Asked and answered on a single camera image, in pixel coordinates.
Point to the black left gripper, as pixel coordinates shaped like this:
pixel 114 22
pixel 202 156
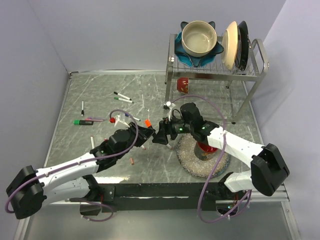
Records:
pixel 143 133

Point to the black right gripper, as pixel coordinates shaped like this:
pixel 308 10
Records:
pixel 165 128

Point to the orange and black highlighter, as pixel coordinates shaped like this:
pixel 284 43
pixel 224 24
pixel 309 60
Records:
pixel 148 124

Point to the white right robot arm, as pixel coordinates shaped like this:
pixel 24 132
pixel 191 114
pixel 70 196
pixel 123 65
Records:
pixel 267 168

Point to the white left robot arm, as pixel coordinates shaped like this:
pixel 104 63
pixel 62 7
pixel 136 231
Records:
pixel 32 188

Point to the purple pen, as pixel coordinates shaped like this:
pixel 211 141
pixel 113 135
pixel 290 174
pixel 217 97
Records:
pixel 95 119

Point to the speckled grey plate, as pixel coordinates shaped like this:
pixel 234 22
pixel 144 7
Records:
pixel 196 167

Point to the blue capped white marker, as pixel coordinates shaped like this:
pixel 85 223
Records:
pixel 135 118

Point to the black and red mug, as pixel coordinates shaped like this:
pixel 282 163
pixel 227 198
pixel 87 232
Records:
pixel 204 152

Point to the black capped white marker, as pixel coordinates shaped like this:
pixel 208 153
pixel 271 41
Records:
pixel 122 96

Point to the green capped white marker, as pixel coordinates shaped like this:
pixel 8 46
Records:
pixel 124 100

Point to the small red cup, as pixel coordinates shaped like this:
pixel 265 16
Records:
pixel 182 85

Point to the red capped marker left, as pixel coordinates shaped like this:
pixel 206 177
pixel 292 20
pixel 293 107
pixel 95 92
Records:
pixel 92 142

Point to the small black capped marker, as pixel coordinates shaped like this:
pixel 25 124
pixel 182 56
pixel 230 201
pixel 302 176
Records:
pixel 82 108

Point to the green and black highlighter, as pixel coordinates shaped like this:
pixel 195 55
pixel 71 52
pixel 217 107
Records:
pixel 83 122

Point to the blue star-shaped bowl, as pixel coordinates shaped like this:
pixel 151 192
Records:
pixel 196 61

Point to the beige ceramic bowl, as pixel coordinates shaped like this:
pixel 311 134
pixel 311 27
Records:
pixel 198 38

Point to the black plate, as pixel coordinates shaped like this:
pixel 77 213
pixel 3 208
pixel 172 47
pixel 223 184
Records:
pixel 242 53

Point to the cream plate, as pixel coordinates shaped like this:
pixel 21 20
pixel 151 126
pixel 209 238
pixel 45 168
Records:
pixel 230 45

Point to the steel dish rack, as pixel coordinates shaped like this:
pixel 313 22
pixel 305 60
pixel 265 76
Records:
pixel 256 70

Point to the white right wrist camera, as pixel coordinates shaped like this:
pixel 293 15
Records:
pixel 169 107

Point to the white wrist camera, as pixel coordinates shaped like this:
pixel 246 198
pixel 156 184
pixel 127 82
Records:
pixel 169 107
pixel 119 121

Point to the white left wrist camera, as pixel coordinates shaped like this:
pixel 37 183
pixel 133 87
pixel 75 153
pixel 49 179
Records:
pixel 119 121

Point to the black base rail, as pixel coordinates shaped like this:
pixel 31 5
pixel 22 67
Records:
pixel 161 196

